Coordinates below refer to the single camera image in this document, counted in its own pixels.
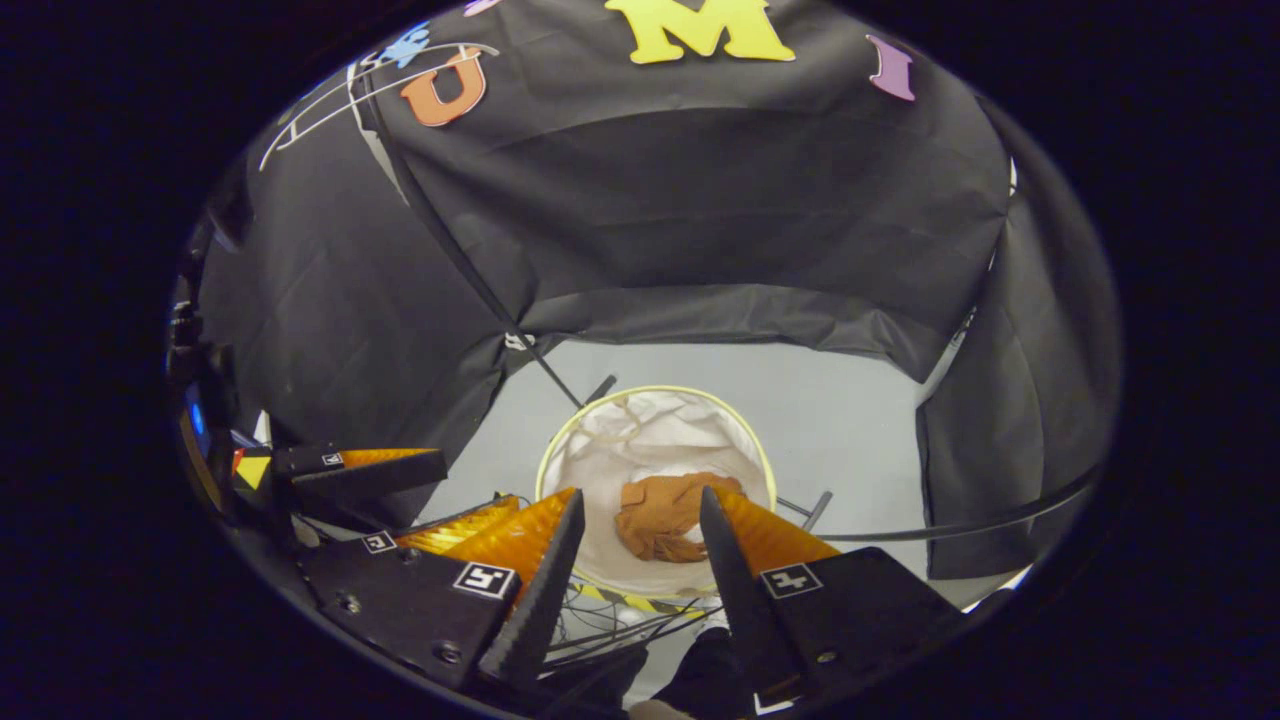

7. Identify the brown shirt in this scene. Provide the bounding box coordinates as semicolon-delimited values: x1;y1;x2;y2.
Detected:
615;472;746;564

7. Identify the black clothes rack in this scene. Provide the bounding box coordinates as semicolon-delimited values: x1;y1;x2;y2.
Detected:
355;70;1101;546

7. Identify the white laundry hamper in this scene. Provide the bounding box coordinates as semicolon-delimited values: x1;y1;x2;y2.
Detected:
535;385;779;601

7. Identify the bundle of black cables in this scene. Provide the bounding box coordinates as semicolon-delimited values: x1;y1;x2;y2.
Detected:
545;588;723;666

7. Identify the black backdrop cloth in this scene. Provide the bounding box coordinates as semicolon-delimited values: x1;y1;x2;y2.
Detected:
195;0;1121;581

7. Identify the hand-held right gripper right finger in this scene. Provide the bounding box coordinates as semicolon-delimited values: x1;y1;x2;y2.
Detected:
698;486;967;715

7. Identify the yellow black striped tape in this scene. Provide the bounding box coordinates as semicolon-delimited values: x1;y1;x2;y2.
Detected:
575;583;706;617

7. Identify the dark clothing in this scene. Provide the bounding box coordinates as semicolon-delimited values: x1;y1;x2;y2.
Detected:
650;628;753;717

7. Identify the white plastic hanger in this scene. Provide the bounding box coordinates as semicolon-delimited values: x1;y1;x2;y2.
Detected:
260;42;501;171

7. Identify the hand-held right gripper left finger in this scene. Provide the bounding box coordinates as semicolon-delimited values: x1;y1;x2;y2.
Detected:
300;488;587;693

